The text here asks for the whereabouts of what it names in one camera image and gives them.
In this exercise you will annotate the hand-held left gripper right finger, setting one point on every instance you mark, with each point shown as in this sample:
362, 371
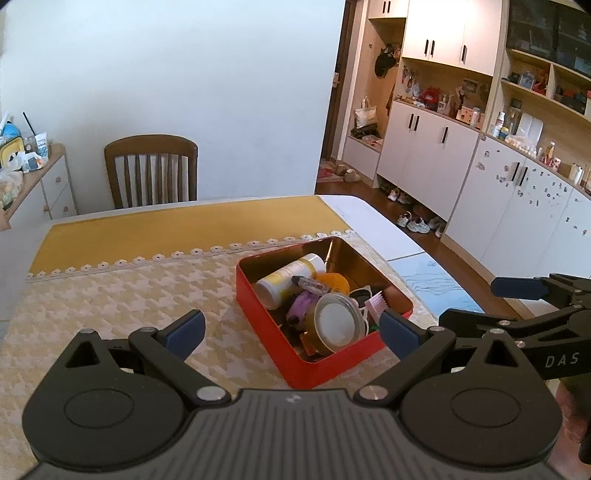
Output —
398, 333

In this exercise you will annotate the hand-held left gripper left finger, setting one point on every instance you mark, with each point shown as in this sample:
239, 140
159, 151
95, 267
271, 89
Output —
185, 330

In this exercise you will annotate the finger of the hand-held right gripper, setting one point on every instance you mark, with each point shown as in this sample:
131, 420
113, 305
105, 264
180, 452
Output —
480, 321
519, 286

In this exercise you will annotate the pink box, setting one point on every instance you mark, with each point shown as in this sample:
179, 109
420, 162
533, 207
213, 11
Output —
376, 305

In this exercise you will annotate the round gold-rimmed lid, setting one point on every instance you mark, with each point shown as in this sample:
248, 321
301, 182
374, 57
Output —
337, 323

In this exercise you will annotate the orange fruit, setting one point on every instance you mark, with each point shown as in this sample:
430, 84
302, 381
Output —
334, 280

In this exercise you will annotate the red metal tin box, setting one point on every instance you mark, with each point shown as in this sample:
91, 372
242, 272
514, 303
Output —
272, 341

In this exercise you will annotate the purple plush sheep toy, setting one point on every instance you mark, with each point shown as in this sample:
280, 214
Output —
302, 307

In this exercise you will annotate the black silver nail clipper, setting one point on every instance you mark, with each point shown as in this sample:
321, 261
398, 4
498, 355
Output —
311, 284

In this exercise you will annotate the white bottle with yellow label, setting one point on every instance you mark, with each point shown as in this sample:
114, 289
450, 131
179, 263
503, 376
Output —
281, 279

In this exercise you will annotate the person's right hand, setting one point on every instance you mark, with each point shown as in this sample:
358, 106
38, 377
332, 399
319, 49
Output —
572, 406

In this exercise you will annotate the blue table mat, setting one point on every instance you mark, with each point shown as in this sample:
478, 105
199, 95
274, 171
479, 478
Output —
434, 281

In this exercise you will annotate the cream patterned table mat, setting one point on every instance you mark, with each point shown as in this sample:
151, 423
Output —
115, 300

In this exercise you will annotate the yellow tablecloth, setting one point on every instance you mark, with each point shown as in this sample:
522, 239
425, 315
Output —
161, 230

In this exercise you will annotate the white lotion bottle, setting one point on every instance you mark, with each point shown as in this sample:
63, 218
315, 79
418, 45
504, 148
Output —
500, 124

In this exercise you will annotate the brown slippers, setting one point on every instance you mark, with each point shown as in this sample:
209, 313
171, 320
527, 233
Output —
350, 174

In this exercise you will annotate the patterned floor rug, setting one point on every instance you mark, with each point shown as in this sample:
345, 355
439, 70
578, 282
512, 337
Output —
327, 173

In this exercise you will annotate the brown wooden chair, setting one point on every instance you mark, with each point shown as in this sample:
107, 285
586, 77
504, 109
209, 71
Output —
152, 147

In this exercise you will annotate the white wooden side cabinet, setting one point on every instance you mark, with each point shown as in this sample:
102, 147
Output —
55, 189

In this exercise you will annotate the red cap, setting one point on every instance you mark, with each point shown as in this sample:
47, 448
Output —
430, 95

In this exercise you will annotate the white tote bag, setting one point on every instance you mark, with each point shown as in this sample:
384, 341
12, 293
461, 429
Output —
367, 115

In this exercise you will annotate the white plastic bag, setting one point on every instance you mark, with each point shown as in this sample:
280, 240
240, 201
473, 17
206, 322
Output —
10, 184

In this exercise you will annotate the teal yellow box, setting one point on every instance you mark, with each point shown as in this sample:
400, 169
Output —
10, 147

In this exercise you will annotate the white wooden wall cabinet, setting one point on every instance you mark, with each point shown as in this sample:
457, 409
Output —
434, 138

